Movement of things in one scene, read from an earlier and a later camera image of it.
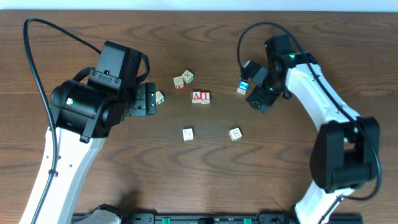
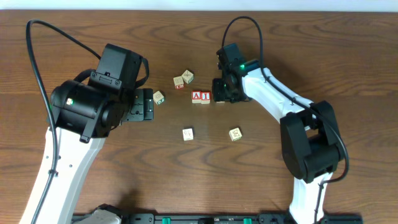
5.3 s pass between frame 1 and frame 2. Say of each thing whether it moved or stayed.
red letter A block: stayed
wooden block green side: stayed
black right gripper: moved
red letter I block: stayed
